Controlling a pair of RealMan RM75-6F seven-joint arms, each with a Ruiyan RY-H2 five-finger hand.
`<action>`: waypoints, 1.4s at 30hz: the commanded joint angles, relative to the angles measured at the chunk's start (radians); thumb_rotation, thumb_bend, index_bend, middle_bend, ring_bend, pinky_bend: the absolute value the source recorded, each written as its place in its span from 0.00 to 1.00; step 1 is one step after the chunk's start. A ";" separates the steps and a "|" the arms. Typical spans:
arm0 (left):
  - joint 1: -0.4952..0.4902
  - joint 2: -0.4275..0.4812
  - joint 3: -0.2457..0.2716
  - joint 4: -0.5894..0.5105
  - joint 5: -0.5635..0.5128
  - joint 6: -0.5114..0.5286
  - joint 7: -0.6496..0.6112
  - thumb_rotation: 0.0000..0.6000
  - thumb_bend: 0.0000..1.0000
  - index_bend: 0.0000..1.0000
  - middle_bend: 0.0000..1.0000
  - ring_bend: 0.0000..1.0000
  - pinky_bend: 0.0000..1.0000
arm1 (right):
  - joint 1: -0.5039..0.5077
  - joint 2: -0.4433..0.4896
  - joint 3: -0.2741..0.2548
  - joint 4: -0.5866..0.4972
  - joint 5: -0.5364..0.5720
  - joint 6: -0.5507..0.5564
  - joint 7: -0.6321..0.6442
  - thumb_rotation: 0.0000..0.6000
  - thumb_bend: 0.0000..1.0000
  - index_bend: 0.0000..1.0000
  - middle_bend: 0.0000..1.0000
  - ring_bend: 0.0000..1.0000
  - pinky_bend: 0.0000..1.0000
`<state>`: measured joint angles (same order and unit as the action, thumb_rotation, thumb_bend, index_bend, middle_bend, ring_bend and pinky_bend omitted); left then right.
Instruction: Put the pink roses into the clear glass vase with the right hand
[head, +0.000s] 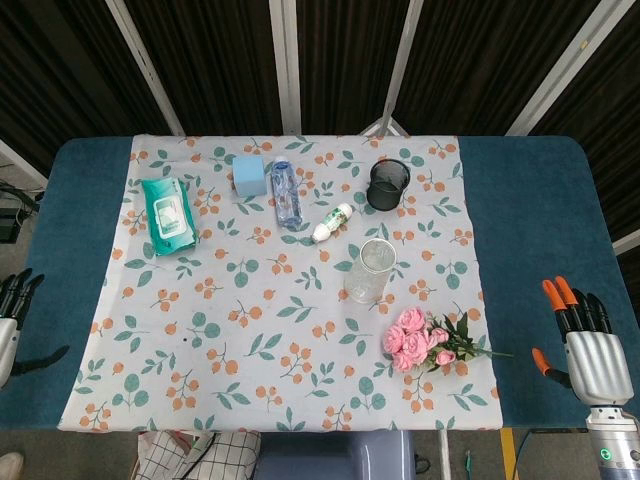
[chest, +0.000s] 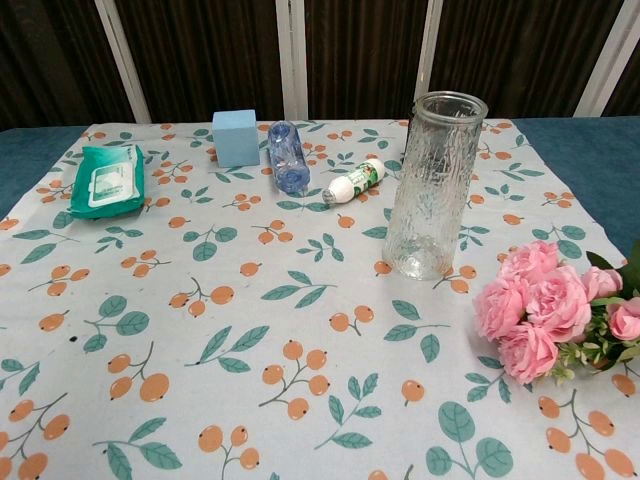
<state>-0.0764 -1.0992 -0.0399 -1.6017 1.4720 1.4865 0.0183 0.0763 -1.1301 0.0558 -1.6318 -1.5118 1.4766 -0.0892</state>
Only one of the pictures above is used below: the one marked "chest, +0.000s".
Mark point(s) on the pink artificial rose bouquet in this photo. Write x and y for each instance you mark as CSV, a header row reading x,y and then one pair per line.
x,y
555,300

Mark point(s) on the textured clear glass vase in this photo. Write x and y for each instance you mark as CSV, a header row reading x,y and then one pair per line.
x,y
432,190

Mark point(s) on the small white labelled bottle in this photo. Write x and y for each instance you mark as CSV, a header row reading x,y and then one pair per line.
x,y
352,183

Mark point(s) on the clear blue plastic bottle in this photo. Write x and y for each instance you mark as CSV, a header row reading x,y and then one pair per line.
x,y
288,160

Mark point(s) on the floral orange berry tablecloth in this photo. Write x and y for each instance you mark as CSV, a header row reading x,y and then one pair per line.
x,y
250,350

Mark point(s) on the light blue foam cube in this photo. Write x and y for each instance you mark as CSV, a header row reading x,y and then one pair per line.
x,y
235,140

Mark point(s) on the green wet wipes pack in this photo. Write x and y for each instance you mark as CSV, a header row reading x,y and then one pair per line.
x,y
107,182

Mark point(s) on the white partition frame post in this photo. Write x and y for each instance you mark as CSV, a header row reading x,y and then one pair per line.
x,y
122,60
431,50
291,60
607,60

